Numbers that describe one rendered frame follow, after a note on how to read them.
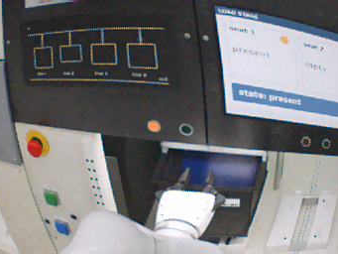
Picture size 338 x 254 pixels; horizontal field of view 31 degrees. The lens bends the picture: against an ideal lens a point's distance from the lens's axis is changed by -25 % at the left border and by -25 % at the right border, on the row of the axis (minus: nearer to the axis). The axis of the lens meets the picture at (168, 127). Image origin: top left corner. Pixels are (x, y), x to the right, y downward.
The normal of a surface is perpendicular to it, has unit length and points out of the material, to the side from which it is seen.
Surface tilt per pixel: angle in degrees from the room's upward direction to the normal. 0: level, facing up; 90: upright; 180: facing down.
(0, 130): 90
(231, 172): 89
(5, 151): 90
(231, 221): 90
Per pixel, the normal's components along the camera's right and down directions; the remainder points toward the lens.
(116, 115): -0.26, 0.62
